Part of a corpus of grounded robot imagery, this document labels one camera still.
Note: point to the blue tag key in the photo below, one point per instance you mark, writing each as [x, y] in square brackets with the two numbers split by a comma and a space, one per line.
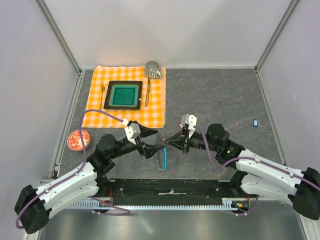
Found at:
[256, 123]

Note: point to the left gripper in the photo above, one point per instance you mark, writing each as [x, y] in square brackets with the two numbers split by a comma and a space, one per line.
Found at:
[145, 149]

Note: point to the orange white checkered cloth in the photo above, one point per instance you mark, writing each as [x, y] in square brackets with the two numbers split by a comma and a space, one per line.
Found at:
[152, 116]

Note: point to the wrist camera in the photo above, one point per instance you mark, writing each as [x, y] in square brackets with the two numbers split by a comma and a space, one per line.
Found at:
[189, 121]
[132, 130]

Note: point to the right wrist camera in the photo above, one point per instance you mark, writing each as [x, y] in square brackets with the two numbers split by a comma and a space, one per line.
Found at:
[189, 121]

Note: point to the red white patterned bowl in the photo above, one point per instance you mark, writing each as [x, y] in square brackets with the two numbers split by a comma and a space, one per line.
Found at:
[74, 142]

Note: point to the gold fork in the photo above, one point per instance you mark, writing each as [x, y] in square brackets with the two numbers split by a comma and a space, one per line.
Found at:
[102, 89]

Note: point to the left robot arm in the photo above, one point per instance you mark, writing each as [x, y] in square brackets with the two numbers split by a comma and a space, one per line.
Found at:
[36, 206]

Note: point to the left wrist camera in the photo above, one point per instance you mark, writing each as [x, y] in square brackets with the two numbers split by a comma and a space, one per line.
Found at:
[132, 130]

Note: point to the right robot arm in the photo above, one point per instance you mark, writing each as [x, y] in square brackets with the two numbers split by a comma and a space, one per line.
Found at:
[254, 174]

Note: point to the grey striped mug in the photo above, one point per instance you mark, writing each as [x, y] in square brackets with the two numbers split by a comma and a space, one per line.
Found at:
[152, 70]

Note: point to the gold knife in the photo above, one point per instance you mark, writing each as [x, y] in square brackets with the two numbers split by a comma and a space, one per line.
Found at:
[148, 90]

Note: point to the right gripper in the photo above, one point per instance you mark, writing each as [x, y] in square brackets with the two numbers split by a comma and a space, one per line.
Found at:
[181, 140]

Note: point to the black green square plate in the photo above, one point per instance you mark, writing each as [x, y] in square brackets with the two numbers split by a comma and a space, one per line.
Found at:
[123, 95]

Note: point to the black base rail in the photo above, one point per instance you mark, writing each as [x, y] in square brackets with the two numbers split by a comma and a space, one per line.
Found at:
[169, 192]

